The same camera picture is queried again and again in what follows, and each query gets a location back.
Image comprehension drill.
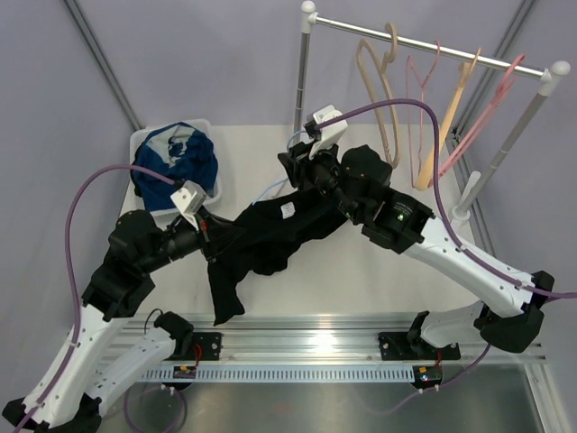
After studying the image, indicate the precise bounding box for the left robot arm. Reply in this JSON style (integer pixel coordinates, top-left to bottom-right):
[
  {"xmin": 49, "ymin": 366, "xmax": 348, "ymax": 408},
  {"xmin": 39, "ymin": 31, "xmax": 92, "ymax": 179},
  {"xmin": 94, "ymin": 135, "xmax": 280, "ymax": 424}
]
[{"xmin": 2, "ymin": 208, "xmax": 243, "ymax": 432}]

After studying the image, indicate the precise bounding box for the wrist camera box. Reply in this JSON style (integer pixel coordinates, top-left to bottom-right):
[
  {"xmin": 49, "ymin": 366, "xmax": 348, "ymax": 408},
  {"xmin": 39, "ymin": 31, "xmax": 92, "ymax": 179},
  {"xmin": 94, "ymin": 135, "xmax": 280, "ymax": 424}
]
[
  {"xmin": 170, "ymin": 180, "xmax": 206, "ymax": 231},
  {"xmin": 304, "ymin": 105, "xmax": 348, "ymax": 160}
]

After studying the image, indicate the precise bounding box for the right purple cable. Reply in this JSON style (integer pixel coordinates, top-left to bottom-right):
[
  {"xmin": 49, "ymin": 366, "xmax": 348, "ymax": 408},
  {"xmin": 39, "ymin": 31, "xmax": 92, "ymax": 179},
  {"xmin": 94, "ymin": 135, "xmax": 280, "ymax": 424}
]
[{"xmin": 315, "ymin": 98, "xmax": 577, "ymax": 301}]

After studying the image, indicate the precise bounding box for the purple cable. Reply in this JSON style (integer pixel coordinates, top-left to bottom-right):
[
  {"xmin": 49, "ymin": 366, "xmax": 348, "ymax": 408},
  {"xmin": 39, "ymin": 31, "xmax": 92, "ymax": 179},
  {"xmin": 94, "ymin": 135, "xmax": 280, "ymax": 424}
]
[
  {"xmin": 13, "ymin": 164, "xmax": 181, "ymax": 432},
  {"xmin": 315, "ymin": 98, "xmax": 577, "ymax": 301}
]

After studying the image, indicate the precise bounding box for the pink plastic hanger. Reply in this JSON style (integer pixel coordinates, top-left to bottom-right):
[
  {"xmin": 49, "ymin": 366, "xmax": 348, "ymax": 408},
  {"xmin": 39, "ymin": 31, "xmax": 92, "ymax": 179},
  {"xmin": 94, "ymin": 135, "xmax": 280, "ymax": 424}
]
[{"xmin": 438, "ymin": 53, "xmax": 525, "ymax": 179}]

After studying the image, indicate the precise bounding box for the white perforated cable duct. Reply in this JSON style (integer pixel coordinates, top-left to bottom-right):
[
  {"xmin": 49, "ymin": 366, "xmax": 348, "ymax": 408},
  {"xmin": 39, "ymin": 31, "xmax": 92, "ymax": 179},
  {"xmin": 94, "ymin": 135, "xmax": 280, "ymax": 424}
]
[{"xmin": 138, "ymin": 364, "xmax": 415, "ymax": 383}]

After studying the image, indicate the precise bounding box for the left small circuit board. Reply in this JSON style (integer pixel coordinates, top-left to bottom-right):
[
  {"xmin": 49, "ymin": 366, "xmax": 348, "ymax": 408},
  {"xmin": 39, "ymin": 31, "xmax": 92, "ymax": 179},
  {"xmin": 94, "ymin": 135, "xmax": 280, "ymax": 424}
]
[{"xmin": 173, "ymin": 365, "xmax": 197, "ymax": 380}]

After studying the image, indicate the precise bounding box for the aluminium rail frame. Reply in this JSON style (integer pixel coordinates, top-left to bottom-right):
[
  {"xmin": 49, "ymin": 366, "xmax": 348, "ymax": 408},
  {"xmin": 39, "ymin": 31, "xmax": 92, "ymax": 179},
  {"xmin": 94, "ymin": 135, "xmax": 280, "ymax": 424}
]
[{"xmin": 99, "ymin": 313, "xmax": 546, "ymax": 366}]

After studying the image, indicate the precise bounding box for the pink wire hanger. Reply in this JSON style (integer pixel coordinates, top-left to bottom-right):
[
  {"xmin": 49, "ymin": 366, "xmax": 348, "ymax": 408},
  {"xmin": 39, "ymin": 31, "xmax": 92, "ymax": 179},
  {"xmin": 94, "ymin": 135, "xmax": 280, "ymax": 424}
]
[{"xmin": 405, "ymin": 40, "xmax": 442, "ymax": 175}]

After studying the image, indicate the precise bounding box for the light blue wire hanger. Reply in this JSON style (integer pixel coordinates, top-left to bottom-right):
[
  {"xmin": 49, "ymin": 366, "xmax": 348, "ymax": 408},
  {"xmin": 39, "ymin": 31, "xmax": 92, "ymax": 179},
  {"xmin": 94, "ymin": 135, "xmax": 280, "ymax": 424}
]
[{"xmin": 252, "ymin": 129, "xmax": 310, "ymax": 205}]

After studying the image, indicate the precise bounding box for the small circuit board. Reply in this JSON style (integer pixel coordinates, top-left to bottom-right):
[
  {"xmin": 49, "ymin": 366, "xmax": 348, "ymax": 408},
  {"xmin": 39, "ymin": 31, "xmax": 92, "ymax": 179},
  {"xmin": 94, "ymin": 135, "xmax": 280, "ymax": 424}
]
[
  {"xmin": 173, "ymin": 365, "xmax": 197, "ymax": 380},
  {"xmin": 413, "ymin": 365, "xmax": 444, "ymax": 389}
]

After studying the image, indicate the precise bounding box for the black t-shirt back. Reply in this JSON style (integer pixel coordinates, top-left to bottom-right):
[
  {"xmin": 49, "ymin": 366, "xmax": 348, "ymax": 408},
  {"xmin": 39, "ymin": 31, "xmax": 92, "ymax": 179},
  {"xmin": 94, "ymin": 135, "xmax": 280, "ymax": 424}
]
[{"xmin": 207, "ymin": 189, "xmax": 347, "ymax": 326}]

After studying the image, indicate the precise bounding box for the beige wooden hanger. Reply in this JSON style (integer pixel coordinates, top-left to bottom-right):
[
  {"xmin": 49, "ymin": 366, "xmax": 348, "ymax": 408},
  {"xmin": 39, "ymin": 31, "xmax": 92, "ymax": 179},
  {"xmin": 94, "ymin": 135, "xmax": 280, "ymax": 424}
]
[
  {"xmin": 416, "ymin": 48, "xmax": 481, "ymax": 191},
  {"xmin": 355, "ymin": 22, "xmax": 401, "ymax": 168}
]

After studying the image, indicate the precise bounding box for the right small circuit board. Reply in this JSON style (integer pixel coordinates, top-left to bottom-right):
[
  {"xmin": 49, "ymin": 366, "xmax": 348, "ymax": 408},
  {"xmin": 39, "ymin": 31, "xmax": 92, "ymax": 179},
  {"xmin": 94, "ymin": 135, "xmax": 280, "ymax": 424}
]
[{"xmin": 413, "ymin": 365, "xmax": 444, "ymax": 389}]

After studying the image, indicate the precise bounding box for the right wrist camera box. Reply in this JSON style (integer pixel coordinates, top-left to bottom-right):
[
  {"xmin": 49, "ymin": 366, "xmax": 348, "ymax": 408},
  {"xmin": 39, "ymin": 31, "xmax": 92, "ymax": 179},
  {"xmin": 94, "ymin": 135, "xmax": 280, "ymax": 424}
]
[{"xmin": 304, "ymin": 105, "xmax": 348, "ymax": 160}]

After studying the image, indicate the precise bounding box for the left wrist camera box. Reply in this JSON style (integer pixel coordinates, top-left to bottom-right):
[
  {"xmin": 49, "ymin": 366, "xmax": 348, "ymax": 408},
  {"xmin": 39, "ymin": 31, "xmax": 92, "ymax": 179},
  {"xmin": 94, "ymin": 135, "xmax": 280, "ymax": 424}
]
[{"xmin": 170, "ymin": 180, "xmax": 206, "ymax": 231}]

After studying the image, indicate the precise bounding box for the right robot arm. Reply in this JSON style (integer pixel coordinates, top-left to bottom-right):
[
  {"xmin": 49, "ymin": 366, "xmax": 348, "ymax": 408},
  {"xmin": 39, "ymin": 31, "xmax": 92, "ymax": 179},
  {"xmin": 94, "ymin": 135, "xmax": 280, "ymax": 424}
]
[{"xmin": 278, "ymin": 143, "xmax": 554, "ymax": 358}]

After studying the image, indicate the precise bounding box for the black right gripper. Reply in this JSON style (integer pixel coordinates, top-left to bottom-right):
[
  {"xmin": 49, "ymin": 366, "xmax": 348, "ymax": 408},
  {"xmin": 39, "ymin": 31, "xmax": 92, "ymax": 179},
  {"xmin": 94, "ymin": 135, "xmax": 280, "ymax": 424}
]
[{"xmin": 278, "ymin": 137, "xmax": 362, "ymax": 224}]

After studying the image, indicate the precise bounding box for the blue t-shirt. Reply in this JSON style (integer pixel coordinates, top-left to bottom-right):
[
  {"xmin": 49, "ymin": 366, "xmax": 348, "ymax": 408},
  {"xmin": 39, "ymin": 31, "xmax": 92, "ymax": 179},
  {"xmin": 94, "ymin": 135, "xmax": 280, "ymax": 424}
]
[{"xmin": 131, "ymin": 120, "xmax": 221, "ymax": 213}]

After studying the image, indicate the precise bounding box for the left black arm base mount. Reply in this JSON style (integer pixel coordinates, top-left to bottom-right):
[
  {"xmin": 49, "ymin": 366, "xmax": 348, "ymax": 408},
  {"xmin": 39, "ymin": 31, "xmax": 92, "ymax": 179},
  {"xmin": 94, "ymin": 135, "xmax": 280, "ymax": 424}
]
[{"xmin": 167, "ymin": 332, "xmax": 222, "ymax": 362}]

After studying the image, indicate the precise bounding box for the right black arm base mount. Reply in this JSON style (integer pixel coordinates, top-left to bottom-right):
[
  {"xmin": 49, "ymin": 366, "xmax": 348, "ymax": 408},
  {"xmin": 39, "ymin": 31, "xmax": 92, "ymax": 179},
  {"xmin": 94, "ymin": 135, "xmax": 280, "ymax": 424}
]
[{"xmin": 377, "ymin": 331, "xmax": 462, "ymax": 361}]

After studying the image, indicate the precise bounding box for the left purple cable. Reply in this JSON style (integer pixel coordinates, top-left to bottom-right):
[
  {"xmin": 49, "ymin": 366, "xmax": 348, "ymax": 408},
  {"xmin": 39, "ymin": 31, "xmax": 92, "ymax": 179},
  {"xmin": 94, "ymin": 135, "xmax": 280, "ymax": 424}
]
[{"xmin": 13, "ymin": 164, "xmax": 181, "ymax": 432}]

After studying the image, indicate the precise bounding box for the white metal clothes rack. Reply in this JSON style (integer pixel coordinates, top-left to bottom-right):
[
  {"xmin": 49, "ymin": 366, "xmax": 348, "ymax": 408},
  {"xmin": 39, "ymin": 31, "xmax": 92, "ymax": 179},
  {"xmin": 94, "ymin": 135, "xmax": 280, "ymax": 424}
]
[{"xmin": 294, "ymin": 1, "xmax": 571, "ymax": 226}]

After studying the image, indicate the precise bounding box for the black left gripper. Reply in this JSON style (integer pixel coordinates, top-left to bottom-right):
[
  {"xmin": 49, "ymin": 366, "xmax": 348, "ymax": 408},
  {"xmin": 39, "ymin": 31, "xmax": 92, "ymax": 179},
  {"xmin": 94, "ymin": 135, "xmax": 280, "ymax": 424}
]
[{"xmin": 138, "ymin": 207, "xmax": 247, "ymax": 275}]

